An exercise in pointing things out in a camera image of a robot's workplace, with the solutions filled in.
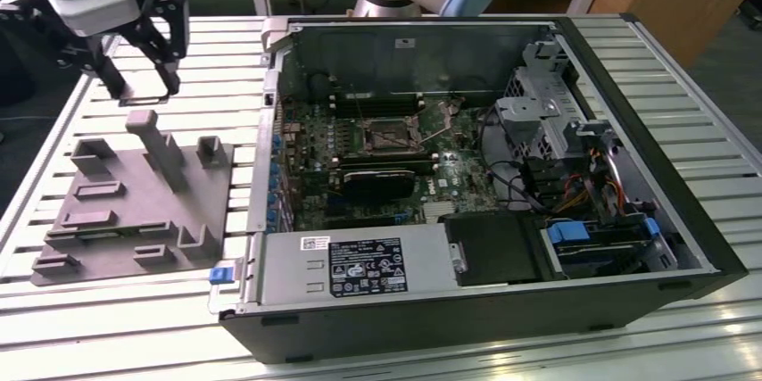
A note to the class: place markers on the black open PC case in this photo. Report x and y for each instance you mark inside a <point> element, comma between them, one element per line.
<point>417,332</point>

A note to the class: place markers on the green motherboard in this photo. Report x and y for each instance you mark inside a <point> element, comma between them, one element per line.
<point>310,149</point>

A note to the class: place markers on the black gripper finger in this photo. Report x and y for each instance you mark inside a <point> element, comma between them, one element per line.
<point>110,73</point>
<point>170,28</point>

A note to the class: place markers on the black graphics card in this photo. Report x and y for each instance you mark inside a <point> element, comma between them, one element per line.
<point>378,184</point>

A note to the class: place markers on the silver metal drive cage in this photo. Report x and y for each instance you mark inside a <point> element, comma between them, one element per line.
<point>536,122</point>

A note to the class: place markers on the CPU socket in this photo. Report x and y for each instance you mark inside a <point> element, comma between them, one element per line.
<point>390,136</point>

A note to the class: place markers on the black plastic shroud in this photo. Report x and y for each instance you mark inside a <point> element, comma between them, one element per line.
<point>500,251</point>

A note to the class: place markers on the brown wooden cabinet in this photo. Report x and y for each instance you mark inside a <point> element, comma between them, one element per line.
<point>685,2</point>

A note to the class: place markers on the hard disk in blue carrier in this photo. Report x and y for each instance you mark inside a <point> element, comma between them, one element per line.
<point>596,256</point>

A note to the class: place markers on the blue plastic clip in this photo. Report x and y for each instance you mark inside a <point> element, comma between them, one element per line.
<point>652,227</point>

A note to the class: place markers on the black RAM slot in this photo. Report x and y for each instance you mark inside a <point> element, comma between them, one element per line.
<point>381,162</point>

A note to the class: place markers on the silver power supply unit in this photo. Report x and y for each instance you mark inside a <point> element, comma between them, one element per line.
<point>286,269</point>

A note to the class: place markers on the silver CPU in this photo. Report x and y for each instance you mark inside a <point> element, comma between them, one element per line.
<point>143,100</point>

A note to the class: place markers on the small blue case latch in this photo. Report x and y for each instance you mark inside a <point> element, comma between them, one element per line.
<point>222,276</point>

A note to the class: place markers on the grey parts rack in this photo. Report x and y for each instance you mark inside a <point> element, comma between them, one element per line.
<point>137,202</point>

